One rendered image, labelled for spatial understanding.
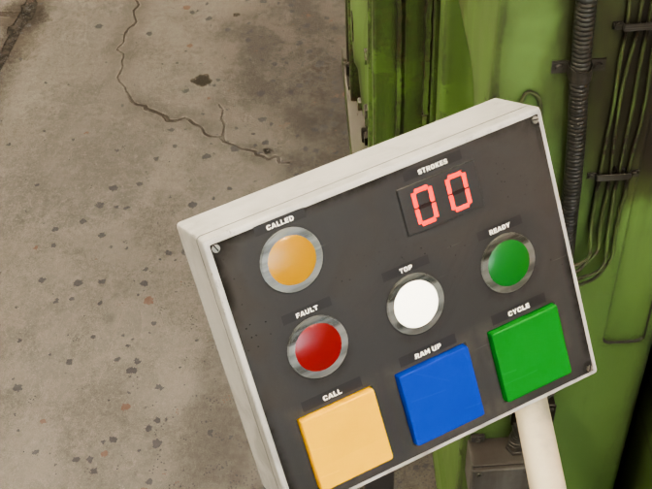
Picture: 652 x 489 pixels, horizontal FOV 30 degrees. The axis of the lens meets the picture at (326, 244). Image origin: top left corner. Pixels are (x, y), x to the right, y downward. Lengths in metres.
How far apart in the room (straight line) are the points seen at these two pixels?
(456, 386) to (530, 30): 0.38
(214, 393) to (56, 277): 0.47
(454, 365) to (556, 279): 0.13
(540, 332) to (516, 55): 0.31
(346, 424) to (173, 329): 1.44
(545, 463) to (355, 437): 0.48
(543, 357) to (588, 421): 0.67
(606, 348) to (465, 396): 0.58
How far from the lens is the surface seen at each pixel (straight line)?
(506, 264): 1.14
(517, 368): 1.17
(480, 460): 1.82
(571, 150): 1.39
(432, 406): 1.14
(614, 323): 1.67
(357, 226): 1.06
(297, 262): 1.04
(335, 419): 1.10
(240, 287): 1.03
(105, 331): 2.54
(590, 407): 1.82
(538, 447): 1.56
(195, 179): 2.81
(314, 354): 1.07
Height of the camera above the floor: 1.94
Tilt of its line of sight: 47 degrees down
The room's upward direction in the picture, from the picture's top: 3 degrees counter-clockwise
